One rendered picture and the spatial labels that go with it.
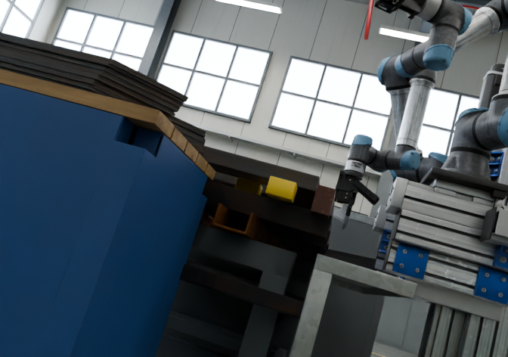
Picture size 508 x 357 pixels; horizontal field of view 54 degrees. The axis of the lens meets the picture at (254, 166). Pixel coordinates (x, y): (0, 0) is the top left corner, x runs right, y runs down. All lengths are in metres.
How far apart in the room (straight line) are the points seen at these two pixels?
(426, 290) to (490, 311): 0.19
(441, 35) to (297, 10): 11.16
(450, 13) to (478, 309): 0.86
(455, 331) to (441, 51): 0.88
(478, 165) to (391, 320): 8.72
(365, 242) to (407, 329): 7.60
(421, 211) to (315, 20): 11.04
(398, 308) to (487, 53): 5.94
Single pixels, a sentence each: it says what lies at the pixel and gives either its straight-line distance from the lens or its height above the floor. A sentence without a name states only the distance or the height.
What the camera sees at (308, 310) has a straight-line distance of 1.04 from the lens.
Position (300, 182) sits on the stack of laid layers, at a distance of 1.13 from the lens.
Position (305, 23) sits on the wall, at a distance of 12.40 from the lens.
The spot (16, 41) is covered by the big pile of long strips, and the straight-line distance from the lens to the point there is 0.90.
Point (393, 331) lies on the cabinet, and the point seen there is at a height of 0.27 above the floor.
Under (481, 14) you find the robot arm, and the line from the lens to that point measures 1.78.
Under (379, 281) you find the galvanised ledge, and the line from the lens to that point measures 1.04.
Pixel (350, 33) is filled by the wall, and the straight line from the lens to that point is 12.25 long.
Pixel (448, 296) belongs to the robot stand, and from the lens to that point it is 1.66.
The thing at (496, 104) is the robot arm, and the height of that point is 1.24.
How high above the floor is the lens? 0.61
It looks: 11 degrees up
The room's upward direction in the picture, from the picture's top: 17 degrees clockwise
